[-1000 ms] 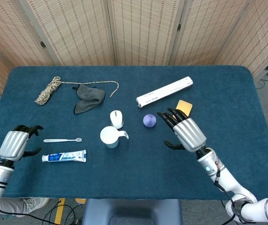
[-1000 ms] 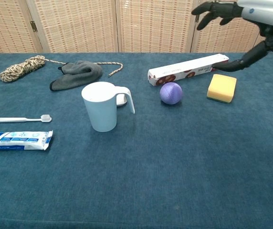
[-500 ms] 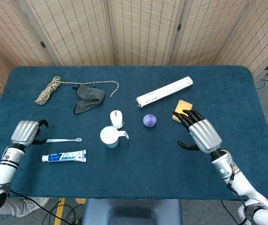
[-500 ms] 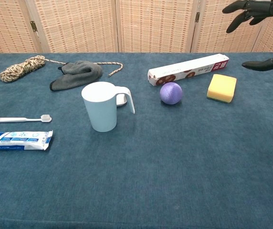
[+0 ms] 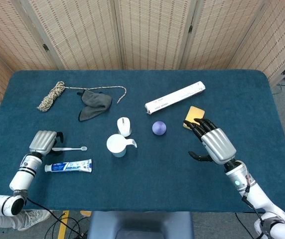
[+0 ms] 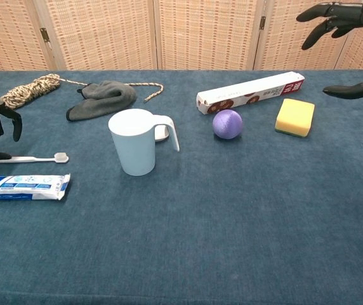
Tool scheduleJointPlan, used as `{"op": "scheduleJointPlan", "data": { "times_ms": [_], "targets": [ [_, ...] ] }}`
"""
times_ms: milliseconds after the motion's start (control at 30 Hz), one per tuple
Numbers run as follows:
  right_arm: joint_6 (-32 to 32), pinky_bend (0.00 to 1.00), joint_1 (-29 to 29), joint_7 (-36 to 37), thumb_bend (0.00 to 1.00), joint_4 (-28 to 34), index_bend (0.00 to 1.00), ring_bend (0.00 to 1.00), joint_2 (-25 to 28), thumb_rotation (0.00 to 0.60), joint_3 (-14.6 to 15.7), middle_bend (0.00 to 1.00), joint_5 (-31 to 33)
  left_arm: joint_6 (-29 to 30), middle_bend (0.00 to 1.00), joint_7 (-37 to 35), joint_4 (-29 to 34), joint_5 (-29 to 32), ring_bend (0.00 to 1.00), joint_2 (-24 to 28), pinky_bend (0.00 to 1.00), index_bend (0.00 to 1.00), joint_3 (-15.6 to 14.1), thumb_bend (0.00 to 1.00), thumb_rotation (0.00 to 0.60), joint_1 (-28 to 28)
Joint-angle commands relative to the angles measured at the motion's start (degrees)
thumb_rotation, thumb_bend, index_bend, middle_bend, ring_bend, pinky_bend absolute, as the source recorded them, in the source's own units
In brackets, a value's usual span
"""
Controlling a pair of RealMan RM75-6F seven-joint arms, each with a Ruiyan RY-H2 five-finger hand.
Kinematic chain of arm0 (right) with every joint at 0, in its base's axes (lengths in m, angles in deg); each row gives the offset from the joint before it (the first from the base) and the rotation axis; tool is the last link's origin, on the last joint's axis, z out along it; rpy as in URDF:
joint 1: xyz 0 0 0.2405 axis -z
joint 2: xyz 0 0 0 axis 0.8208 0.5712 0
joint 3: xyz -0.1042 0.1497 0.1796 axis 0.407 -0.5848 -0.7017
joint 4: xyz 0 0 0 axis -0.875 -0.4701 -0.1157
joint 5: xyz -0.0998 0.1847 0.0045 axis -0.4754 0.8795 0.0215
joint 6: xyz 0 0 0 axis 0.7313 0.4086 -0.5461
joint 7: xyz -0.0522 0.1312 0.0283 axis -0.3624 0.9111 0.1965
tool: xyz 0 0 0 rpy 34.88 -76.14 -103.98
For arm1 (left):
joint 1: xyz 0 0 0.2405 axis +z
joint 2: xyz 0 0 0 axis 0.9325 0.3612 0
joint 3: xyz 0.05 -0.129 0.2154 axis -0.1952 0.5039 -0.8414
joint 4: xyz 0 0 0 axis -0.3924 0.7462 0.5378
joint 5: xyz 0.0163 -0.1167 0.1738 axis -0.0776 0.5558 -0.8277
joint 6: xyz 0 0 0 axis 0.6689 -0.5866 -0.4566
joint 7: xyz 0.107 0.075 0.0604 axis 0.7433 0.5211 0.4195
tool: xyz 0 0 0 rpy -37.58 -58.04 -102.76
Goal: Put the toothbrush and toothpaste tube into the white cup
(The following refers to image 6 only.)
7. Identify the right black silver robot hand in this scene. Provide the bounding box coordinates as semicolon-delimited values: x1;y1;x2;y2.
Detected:
296;0;363;100

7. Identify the white toothbrush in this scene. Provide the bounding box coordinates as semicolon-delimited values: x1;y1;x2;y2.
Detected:
0;152;70;165

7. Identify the blue white toothpaste tube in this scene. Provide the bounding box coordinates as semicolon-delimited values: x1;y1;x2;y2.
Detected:
0;173;72;201

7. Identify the white cup with handle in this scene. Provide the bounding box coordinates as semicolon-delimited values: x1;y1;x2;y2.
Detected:
107;108;181;177

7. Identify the yellow sponge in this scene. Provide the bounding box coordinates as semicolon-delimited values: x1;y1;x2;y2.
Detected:
274;98;315;138

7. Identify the gray folded cloth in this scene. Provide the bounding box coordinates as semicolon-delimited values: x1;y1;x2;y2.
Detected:
66;80;138;122

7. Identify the long white wrap box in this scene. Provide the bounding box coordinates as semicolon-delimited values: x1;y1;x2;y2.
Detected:
195;71;305;116

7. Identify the purple ball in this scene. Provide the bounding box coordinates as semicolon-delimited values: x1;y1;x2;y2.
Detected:
212;109;243;140

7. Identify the white computer mouse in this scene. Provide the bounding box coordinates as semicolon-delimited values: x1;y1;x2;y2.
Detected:
154;125;171;143

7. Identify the blue tablecloth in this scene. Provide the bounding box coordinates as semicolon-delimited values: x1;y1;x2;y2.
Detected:
0;69;363;305

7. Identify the beige braided rope bundle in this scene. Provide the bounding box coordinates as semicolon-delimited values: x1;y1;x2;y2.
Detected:
2;73;164;109

